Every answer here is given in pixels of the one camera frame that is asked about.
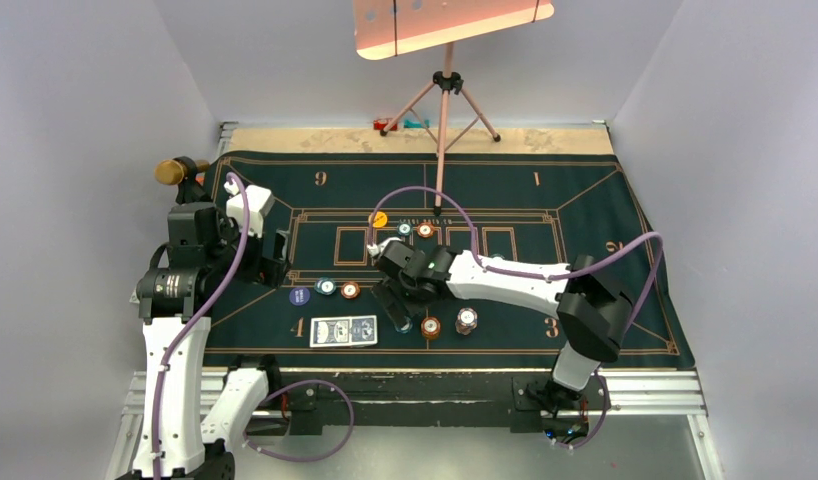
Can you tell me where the aluminium frame rail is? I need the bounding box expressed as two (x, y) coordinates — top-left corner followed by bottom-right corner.
(103, 367), (722, 479)

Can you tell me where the teal clip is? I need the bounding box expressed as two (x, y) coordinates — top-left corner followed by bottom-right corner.
(403, 119), (430, 129)

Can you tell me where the gold knob black clamp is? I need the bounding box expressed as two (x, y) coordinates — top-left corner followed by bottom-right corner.
(154, 156), (211, 205)

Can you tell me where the red clip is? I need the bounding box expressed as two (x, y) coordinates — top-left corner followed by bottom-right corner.
(372, 118), (398, 131)

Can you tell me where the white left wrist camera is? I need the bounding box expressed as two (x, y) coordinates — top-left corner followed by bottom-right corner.
(224, 180), (275, 238)

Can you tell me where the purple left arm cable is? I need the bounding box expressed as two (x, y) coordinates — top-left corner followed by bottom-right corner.
(147, 172), (356, 480)

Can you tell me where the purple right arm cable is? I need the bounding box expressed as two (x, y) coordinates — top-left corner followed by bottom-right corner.
(365, 186), (665, 452)

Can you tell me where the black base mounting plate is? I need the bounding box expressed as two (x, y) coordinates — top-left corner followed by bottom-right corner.
(280, 368), (611, 438)

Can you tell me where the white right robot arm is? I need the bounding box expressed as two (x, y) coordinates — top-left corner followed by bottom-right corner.
(367, 237), (634, 407)

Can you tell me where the dark green poker mat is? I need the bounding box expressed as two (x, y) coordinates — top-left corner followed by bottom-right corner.
(198, 150), (696, 371)

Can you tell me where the orange poker chip stack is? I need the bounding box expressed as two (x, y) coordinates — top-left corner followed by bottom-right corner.
(420, 316), (442, 341)

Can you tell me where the white blue chip stack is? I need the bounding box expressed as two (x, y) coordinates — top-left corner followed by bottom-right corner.
(455, 308), (478, 335)

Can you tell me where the blue small blind button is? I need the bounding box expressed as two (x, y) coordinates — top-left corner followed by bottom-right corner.
(288, 287), (311, 306)

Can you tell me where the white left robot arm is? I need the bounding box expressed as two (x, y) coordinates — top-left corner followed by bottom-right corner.
(123, 197), (288, 479)

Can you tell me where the pink music stand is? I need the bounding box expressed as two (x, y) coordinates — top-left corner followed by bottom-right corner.
(351, 0), (556, 217)

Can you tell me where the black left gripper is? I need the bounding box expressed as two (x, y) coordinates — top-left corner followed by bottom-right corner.
(205, 209), (289, 287)

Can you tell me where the yellow big blind button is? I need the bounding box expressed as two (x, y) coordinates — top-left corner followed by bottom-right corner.
(369, 211), (389, 229)

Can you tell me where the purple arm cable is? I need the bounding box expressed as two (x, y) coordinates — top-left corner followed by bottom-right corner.
(147, 172), (356, 480)
(365, 186), (665, 452)

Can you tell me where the blue playing card deck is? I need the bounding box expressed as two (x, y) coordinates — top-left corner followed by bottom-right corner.
(309, 315), (378, 348)

